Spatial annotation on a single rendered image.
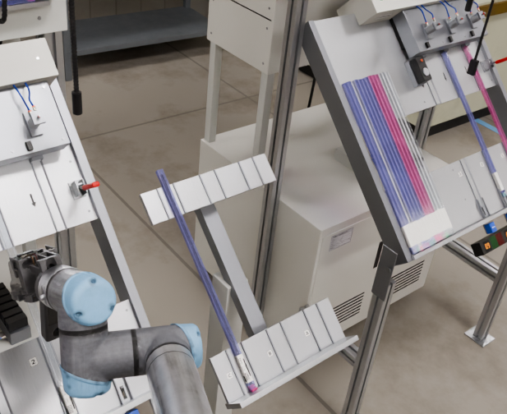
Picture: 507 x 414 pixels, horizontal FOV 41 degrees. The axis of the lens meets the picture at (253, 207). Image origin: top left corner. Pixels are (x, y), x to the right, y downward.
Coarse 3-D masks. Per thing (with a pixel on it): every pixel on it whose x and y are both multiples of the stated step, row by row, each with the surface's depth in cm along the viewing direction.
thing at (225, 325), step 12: (168, 192) 145; (180, 216) 145; (180, 228) 145; (192, 240) 145; (192, 252) 144; (204, 276) 144; (216, 300) 144; (216, 312) 144; (228, 324) 143; (228, 336) 143; (252, 384) 142
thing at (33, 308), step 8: (0, 216) 131; (0, 224) 131; (0, 232) 131; (8, 232) 131; (8, 240) 131; (8, 248) 130; (32, 304) 131; (32, 312) 130; (40, 328) 130; (40, 336) 130; (48, 344) 131; (48, 352) 130; (48, 360) 131; (56, 360) 131; (56, 368) 130; (56, 376) 130
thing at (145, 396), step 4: (148, 392) 139; (140, 396) 138; (144, 396) 138; (148, 396) 138; (132, 400) 137; (136, 400) 137; (140, 400) 137; (144, 400) 137; (124, 404) 136; (128, 404) 136; (132, 404) 136; (136, 404) 136; (116, 408) 135; (120, 408) 135; (124, 408) 135; (128, 408) 135; (108, 412) 134; (112, 412) 134; (116, 412) 134; (120, 412) 134
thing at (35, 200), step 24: (0, 168) 134; (24, 168) 136; (48, 168) 139; (72, 168) 142; (0, 192) 133; (24, 192) 135; (48, 192) 138; (24, 216) 134; (48, 216) 137; (72, 216) 140; (96, 216) 142; (0, 240) 131; (24, 240) 134
